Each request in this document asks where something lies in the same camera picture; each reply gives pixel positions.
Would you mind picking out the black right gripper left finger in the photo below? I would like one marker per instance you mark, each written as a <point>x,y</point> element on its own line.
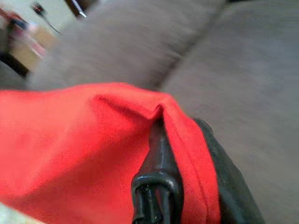
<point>158,186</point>

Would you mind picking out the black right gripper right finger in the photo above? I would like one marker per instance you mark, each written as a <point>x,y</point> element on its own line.
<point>231,191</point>

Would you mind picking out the red pillow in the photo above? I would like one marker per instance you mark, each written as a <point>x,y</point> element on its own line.
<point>81,144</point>

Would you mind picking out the grey fabric sofa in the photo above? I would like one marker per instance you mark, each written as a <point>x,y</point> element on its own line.
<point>210,58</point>

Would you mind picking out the cardboard box with red print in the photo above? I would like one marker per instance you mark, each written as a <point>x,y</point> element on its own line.
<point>35,39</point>

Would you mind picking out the black power adapter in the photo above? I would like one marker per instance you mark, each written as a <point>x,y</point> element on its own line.
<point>37,7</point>

